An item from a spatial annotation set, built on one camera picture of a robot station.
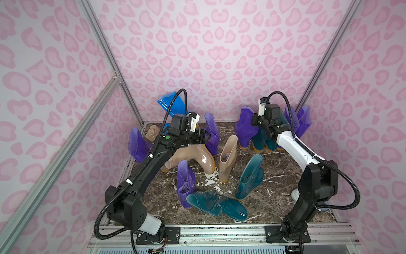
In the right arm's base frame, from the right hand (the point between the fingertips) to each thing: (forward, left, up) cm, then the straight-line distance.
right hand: (255, 113), depth 89 cm
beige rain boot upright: (-29, +17, +1) cm, 34 cm away
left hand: (-18, +26, +3) cm, 31 cm away
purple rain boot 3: (-4, -21, 0) cm, 21 cm away
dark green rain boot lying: (-49, +22, 0) cm, 54 cm away
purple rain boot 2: (0, +4, -14) cm, 15 cm away
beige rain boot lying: (-18, +32, -14) cm, 39 cm away
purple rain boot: (-13, +24, -14) cm, 31 cm away
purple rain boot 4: (-24, +58, +2) cm, 63 cm away
